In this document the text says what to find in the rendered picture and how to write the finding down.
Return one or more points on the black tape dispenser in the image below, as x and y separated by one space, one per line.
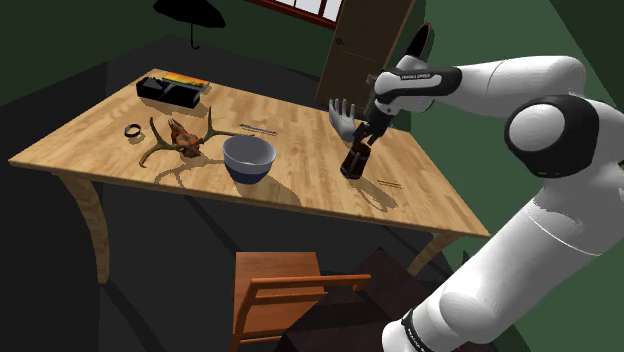
167 91

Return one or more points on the grey hand figure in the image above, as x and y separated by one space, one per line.
342 118

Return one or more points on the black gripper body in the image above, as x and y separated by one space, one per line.
376 120

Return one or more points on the dark brown bottle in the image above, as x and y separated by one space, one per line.
355 161

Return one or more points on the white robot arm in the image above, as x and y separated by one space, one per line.
546 244

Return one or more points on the grey and blue bowl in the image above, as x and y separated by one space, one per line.
249 157

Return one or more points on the brown antlered deer skull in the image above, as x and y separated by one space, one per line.
184 139

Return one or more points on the yellow pencil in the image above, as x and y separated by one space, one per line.
389 184

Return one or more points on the red framed window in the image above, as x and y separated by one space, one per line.
312 8

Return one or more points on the wooden table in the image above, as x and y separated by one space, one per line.
302 122

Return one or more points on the brown wooden door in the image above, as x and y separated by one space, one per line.
358 48

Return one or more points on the grey pen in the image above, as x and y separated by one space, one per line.
257 129

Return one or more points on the orange and yellow book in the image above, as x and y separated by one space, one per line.
186 81

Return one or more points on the black umbrella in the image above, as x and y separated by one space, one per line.
191 15

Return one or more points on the wooden chair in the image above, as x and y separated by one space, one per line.
273 292

